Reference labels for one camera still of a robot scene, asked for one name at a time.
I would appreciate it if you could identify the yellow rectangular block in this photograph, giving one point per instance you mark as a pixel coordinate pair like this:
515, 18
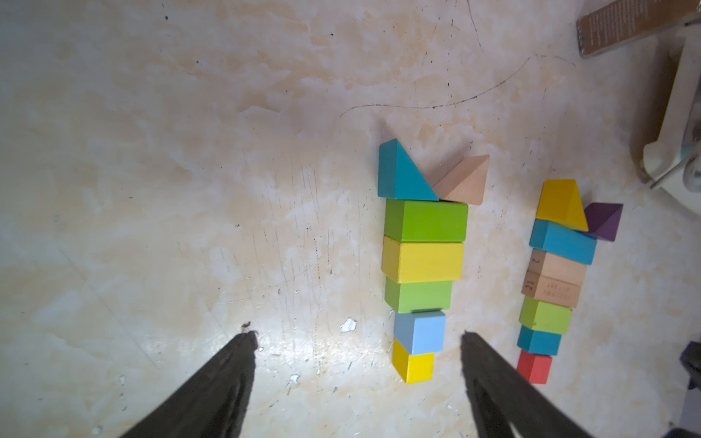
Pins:
422, 262

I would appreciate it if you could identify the light blue cube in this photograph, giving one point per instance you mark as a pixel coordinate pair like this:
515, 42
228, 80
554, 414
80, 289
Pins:
421, 332

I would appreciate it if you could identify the purple triangle block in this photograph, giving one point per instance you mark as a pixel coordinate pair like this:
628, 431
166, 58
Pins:
603, 220

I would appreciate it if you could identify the brown spice jar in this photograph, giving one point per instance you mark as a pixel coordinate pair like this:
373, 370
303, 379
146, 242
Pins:
624, 21

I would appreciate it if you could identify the green block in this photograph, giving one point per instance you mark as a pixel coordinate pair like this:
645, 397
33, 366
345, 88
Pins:
543, 316
425, 221
421, 296

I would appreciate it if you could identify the natural wood block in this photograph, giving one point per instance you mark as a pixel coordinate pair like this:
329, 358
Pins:
551, 290
560, 268

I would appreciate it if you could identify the yellow triangle block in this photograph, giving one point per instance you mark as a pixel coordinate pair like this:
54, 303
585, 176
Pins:
561, 203

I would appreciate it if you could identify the red cube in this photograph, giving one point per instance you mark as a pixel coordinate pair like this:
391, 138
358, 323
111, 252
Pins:
534, 368

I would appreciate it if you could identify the teal long block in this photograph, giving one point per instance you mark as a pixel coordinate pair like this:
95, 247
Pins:
558, 240

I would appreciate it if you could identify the natural wood half round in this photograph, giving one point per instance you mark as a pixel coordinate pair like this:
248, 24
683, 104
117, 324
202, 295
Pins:
466, 182

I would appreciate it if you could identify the teal triangle block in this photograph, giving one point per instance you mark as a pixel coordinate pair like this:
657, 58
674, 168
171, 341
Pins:
398, 176

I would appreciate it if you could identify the mint green toaster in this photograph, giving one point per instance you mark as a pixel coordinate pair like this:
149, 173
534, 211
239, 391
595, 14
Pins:
672, 162

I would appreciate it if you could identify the teal small block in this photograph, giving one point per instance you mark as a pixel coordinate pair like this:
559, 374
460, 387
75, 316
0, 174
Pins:
539, 342

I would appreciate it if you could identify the small yellow cube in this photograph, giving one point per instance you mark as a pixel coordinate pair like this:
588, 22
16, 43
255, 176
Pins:
412, 368

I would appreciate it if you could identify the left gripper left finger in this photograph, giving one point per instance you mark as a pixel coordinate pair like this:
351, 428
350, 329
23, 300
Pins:
213, 402

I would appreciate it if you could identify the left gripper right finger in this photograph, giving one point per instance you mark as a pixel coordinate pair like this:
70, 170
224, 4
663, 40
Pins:
503, 402

